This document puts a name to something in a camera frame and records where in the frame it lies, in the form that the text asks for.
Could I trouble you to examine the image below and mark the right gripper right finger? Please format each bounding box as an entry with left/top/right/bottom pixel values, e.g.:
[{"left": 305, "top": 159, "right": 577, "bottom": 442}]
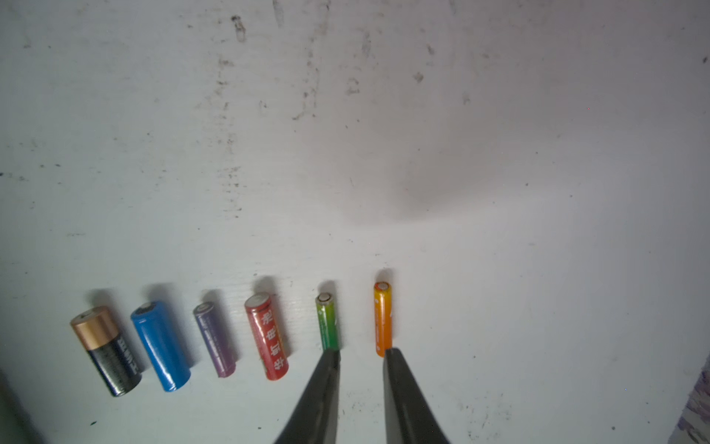
[{"left": 383, "top": 348, "right": 449, "bottom": 443}]

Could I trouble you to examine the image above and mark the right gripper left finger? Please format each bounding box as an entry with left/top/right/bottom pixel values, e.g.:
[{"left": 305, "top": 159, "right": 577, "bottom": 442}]
[{"left": 275, "top": 350, "right": 340, "bottom": 444}]

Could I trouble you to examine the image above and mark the purple battery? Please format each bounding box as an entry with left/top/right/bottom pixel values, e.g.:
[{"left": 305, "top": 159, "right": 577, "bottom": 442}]
[{"left": 193, "top": 301, "right": 237, "bottom": 379}]

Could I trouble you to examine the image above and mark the green battery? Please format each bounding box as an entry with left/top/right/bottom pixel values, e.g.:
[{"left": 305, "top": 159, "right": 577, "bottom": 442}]
[{"left": 315, "top": 292, "right": 340, "bottom": 351}]

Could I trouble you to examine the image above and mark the orange battery row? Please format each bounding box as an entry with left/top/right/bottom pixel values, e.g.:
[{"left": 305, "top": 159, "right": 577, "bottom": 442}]
[{"left": 373, "top": 281, "right": 393, "bottom": 357}]

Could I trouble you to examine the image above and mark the red battery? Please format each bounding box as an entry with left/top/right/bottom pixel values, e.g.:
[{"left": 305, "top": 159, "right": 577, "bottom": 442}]
[{"left": 244, "top": 292, "right": 288, "bottom": 381}]

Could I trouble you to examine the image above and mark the light blue battery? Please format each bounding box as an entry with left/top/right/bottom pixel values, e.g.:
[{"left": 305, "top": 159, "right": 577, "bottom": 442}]
[{"left": 131, "top": 301, "right": 190, "bottom": 392}]

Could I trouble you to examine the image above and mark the black copper battery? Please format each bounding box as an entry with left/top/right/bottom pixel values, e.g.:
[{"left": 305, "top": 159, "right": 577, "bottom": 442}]
[{"left": 70, "top": 305, "right": 142, "bottom": 397}]

